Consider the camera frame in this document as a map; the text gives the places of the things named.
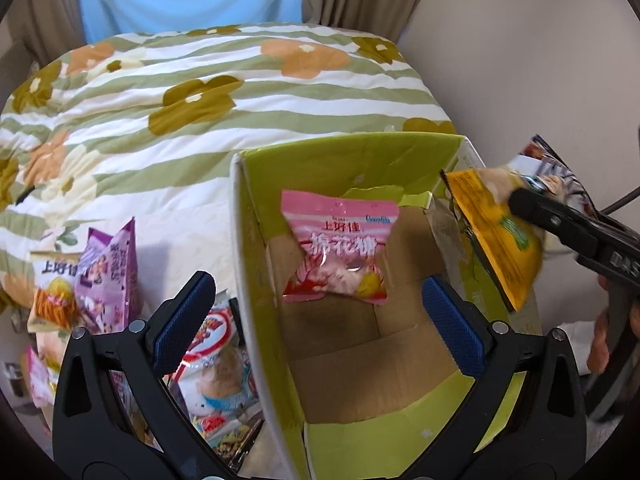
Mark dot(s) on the floral striped green quilt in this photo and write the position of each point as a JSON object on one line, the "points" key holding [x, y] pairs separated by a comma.
{"points": [[138, 123]]}

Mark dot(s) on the green cardboard box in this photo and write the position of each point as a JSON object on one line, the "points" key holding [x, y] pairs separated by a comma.
{"points": [[352, 390]]}

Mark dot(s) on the yellow brown snack bag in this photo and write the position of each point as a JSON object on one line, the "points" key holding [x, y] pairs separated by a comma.
{"points": [[513, 248]]}

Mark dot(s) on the person's right hand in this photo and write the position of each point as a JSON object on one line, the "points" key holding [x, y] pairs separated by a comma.
{"points": [[599, 351]]}

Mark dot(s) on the left beige curtain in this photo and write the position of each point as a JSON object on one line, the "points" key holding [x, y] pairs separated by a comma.
{"points": [[47, 28]]}

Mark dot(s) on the light pink snack bag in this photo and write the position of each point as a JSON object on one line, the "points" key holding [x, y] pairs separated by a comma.
{"points": [[40, 389]]}

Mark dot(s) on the floral tablecloth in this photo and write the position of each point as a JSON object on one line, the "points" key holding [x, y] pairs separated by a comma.
{"points": [[171, 246]]}

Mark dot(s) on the pink marshmallow snack bag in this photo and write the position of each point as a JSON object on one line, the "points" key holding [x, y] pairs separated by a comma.
{"points": [[343, 241]]}

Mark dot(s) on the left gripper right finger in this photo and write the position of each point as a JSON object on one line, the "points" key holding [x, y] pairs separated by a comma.
{"points": [[524, 416]]}

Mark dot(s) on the red white cartoon bag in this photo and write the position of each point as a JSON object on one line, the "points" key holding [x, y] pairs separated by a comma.
{"points": [[214, 376]]}

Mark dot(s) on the purple snack bag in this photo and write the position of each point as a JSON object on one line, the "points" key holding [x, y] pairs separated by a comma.
{"points": [[106, 290]]}

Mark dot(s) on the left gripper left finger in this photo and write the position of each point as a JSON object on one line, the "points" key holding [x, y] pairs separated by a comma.
{"points": [[92, 435]]}

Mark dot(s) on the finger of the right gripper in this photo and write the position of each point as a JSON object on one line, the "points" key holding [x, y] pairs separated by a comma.
{"points": [[567, 224]]}

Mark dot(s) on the orange white chip bag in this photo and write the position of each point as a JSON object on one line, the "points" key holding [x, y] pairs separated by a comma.
{"points": [[54, 306]]}

